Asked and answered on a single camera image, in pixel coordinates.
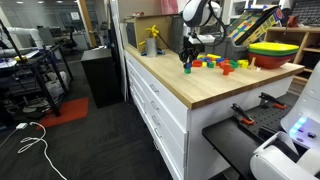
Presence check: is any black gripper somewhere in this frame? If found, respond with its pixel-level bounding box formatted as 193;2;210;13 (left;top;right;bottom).
178;43;201;65

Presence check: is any dark robot base platform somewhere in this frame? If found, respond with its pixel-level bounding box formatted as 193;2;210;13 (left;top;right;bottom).
201;92;303;180

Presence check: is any long yellow wooden block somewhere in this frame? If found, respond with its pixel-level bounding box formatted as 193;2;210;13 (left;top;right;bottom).
206;53;222;61

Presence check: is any blue clamp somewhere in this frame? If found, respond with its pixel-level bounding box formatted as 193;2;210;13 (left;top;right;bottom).
139;48;166;57

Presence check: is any brown cardboard box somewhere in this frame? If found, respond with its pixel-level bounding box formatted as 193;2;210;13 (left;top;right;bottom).
125;13;176;53

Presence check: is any grey plastic bin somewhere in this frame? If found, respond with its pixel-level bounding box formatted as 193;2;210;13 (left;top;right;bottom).
203;35;250;62

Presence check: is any metal cup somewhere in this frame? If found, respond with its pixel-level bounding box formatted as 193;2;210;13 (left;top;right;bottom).
145;37;158;58

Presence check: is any long red wooden block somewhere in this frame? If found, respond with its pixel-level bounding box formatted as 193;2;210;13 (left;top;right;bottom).
219;62;235;73

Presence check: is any long green wooden block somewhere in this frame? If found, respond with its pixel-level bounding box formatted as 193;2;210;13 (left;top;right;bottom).
229;59;240;70

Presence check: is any pink plastic sheet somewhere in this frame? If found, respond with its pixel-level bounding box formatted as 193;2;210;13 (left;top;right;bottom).
160;0;180;16

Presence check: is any white drawer cabinet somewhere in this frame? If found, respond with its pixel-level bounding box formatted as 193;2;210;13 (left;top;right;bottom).
123;49;296;180

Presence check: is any natural wooden peg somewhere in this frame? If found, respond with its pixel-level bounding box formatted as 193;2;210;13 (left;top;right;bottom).
248;56;258;71

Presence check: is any wooden blocks cardboard box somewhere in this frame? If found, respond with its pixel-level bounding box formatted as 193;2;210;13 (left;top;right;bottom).
225;4;285;47

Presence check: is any black orange clamp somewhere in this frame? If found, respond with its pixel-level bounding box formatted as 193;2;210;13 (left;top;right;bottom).
230;102;256;127
258;92;288;111

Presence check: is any red plastic bowl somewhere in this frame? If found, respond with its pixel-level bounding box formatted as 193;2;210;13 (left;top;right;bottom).
247;52;296;70

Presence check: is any green plastic bowl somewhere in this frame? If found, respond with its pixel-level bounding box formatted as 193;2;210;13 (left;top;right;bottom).
249;48;300;58

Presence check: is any yellow plastic bowl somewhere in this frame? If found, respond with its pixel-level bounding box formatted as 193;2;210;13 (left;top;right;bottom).
248;41;300;53

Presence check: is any black cabinet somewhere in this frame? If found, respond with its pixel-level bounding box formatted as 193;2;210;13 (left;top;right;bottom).
80;48;125;109

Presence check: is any black pegboard plate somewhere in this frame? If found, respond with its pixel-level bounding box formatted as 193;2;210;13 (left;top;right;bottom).
244;96;303;143

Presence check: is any wooden pillar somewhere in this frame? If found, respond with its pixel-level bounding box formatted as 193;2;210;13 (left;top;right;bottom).
75;0;98;49

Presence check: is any wooden shelf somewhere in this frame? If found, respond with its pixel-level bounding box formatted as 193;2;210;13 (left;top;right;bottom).
264;25;320;98

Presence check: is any red floor mat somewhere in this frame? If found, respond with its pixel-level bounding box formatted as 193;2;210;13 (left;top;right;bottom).
35;97;90;130

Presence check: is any white power adapter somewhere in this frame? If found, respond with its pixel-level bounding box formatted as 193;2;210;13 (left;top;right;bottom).
15;122;30;131

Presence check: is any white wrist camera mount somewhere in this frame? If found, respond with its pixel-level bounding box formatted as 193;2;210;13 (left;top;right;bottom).
188;33;217;46

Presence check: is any silver drawer handle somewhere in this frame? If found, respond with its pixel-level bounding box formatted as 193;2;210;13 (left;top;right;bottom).
153;127;163;140
149;83;161;95
151;114;162;127
150;100;161;112

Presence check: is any black metal frame table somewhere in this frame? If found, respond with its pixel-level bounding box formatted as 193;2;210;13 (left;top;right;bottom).
0;19;75;118

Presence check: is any white cable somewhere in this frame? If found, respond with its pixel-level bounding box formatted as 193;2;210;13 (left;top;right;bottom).
0;121;68;180

